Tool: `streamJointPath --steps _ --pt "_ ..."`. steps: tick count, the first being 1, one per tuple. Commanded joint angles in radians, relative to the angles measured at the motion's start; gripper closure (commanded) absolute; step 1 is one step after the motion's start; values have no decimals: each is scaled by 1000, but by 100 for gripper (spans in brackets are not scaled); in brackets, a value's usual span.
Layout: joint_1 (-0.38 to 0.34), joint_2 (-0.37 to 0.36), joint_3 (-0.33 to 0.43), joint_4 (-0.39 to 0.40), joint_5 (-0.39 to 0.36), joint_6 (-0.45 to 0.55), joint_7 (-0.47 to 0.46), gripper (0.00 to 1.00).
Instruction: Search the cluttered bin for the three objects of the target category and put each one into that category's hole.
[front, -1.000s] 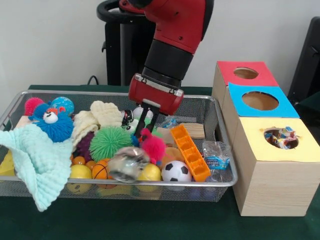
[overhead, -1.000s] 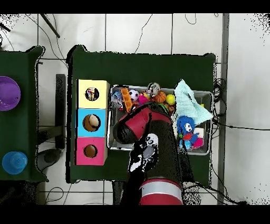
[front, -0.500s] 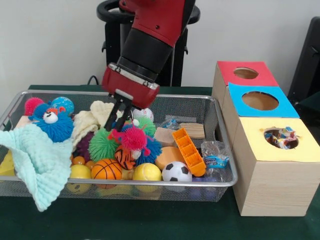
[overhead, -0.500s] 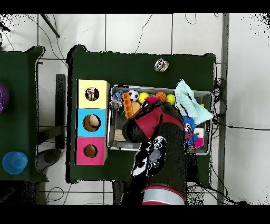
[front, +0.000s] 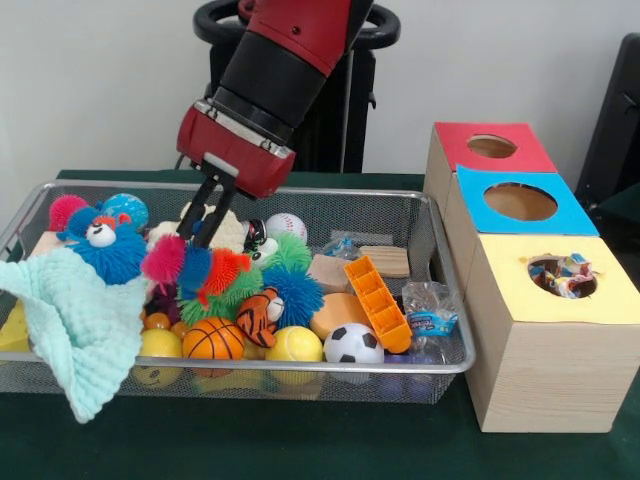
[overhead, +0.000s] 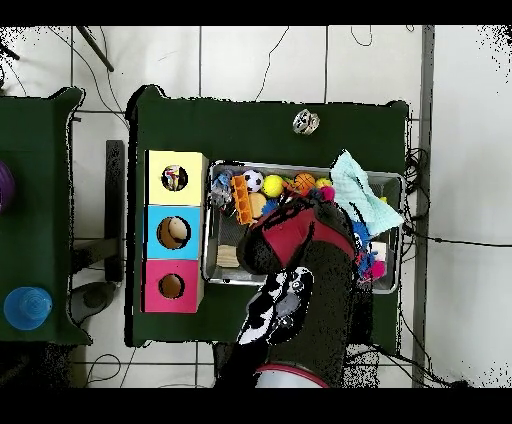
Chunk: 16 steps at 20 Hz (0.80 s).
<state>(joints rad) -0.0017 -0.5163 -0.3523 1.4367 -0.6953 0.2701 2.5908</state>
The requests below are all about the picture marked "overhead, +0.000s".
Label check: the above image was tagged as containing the white colourful spotted cloth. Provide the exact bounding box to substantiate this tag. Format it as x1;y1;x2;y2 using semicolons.
163;166;188;191

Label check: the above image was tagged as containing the silver drink can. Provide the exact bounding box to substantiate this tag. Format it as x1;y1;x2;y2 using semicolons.
291;108;321;136

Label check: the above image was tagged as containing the mint green waffle cloth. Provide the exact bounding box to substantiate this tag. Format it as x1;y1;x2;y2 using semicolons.
330;150;405;238

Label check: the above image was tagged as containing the clear mesh bin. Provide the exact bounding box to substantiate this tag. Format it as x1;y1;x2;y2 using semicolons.
202;161;403;296

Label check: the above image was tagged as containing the wooden three-hole box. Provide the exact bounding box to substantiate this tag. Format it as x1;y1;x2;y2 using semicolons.
143;149;209;315

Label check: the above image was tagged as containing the round wooden disc toy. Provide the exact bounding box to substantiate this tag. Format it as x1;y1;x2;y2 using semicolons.
248;191;269;220

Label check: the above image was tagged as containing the orange plastic gear toy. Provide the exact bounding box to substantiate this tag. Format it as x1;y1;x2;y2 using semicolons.
231;174;255;226

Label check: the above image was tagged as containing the small soccer ball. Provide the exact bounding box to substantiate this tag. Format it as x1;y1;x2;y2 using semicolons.
242;169;265;193

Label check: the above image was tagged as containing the small orange basketball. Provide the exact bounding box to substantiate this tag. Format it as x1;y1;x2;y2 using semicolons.
293;172;317;196

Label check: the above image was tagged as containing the black panel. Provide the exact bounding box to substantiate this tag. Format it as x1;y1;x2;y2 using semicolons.
105;139;126;283

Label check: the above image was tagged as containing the green side table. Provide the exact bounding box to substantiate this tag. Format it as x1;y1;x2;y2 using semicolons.
0;86;91;345

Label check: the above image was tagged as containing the black rod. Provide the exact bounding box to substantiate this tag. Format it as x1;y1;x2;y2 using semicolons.
76;26;115;73

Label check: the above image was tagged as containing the blue bowl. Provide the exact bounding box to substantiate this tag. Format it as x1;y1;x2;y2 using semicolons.
3;286;54;332

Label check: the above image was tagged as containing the purple bowl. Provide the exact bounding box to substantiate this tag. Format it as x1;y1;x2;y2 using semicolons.
0;159;17;214

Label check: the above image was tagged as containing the black floor cable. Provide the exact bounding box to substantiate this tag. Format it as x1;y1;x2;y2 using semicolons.
402;227;512;248

